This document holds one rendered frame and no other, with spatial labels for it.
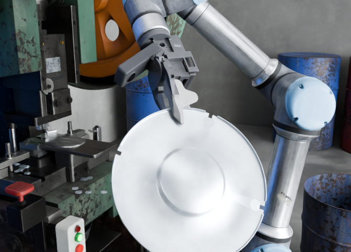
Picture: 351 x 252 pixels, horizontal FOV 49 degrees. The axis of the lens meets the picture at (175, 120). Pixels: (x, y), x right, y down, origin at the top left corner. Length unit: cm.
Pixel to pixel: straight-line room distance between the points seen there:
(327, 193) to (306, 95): 123
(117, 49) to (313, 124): 102
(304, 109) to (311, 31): 347
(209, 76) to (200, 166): 402
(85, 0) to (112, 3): 22
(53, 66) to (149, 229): 91
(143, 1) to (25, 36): 54
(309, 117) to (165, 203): 43
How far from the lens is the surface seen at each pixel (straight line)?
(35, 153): 152
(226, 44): 104
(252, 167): 77
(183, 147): 73
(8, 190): 121
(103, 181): 152
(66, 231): 124
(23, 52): 131
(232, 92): 465
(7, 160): 146
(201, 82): 477
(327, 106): 97
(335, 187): 214
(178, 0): 89
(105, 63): 173
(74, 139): 152
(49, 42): 146
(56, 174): 145
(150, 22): 84
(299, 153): 100
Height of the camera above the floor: 123
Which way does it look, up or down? 15 degrees down
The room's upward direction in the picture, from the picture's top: straight up
